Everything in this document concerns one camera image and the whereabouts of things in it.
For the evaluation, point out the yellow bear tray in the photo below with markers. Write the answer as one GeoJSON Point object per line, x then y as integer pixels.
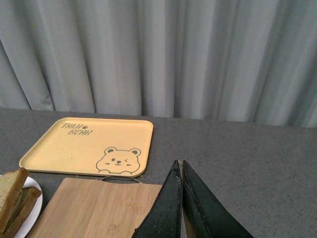
{"type": "Point", "coordinates": [94, 147]}

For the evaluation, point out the bread slice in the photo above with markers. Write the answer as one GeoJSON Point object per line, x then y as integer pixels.
{"type": "Point", "coordinates": [28, 200]}
{"type": "Point", "coordinates": [11, 184]}

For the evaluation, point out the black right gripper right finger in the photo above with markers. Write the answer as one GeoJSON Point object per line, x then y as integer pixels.
{"type": "Point", "coordinates": [204, 215]}

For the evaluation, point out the white round plate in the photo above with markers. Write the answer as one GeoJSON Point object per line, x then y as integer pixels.
{"type": "Point", "coordinates": [31, 219]}

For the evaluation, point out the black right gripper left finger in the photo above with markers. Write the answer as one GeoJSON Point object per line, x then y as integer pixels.
{"type": "Point", "coordinates": [164, 218]}

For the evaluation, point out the wooden cutting board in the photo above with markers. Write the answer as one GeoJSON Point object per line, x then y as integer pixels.
{"type": "Point", "coordinates": [88, 208]}

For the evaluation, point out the grey curtain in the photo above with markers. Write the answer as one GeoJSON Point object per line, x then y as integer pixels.
{"type": "Point", "coordinates": [235, 60]}

